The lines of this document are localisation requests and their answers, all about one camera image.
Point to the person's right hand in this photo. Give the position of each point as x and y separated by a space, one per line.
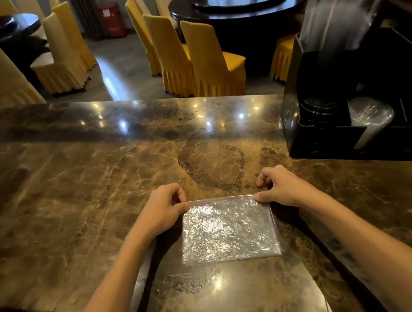
288 188

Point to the person's left hand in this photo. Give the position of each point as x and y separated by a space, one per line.
158 213

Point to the person's left thumb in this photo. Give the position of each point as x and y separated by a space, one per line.
181 208

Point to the person's right thumb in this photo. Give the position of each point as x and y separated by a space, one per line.
264 196

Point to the clear crinkled plastic bag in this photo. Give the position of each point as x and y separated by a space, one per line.
229 231

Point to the person's left forearm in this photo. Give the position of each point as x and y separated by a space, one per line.
108 303

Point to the person's right forearm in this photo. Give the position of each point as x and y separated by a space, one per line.
383 258

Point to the stack of black cup lids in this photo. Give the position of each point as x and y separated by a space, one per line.
320 109

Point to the black counter organizer box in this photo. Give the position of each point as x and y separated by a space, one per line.
371 71

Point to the bundle of clear wrapped straws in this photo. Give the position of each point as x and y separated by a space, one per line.
339 18

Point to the red fire extinguisher cabinet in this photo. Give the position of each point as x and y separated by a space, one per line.
113 20

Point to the dark brown curtain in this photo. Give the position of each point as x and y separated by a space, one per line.
85 10

